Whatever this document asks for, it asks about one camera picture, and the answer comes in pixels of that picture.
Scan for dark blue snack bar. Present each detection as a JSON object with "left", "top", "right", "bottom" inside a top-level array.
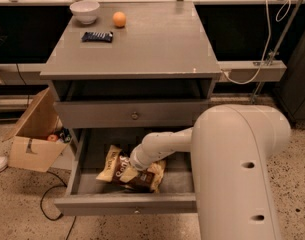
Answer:
[{"left": 81, "top": 32, "right": 113, "bottom": 43}]

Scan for black floor cable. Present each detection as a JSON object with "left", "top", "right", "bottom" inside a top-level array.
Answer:
[{"left": 39, "top": 171, "right": 77, "bottom": 240}]

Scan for open cardboard box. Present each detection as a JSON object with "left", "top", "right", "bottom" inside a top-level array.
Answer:
[{"left": 4, "top": 88, "right": 73, "bottom": 172}]

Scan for round brass top knob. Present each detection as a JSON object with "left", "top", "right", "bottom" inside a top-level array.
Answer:
[{"left": 131, "top": 112, "right": 140, "bottom": 120}]

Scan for metal diagonal pole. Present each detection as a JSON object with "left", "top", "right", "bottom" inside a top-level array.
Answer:
[{"left": 250, "top": 0, "right": 305, "bottom": 104}]

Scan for closed grey top drawer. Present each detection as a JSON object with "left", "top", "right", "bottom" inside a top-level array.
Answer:
[{"left": 54, "top": 100, "right": 208, "bottom": 129}]

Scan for grey metal wall rail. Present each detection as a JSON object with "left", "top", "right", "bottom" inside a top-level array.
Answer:
[{"left": 218, "top": 60, "right": 286, "bottom": 84}]

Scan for red apple in box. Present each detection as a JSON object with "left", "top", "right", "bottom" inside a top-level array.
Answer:
[{"left": 47, "top": 134, "right": 58, "bottom": 142}]

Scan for open grey middle drawer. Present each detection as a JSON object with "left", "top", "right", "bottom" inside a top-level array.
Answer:
[{"left": 54, "top": 128, "right": 196, "bottom": 216}]

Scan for grey wooden drawer cabinet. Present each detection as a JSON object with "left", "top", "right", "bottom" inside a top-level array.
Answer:
[{"left": 40, "top": 1, "right": 222, "bottom": 216}]

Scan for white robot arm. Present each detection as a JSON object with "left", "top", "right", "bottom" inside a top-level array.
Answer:
[{"left": 130, "top": 104, "right": 291, "bottom": 240}]

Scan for white ceramic bowl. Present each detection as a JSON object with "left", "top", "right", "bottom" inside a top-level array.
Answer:
[{"left": 70, "top": 0, "right": 100, "bottom": 24}]

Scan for orange fruit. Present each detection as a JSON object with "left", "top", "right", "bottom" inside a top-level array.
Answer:
[{"left": 112, "top": 12, "right": 126, "bottom": 28}]

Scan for brown chip bag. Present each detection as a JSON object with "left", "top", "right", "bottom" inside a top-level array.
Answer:
[{"left": 96, "top": 145, "right": 166, "bottom": 192}]

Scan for white hanging cable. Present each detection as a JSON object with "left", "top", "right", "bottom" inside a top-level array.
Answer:
[{"left": 221, "top": 0, "right": 292, "bottom": 86}]

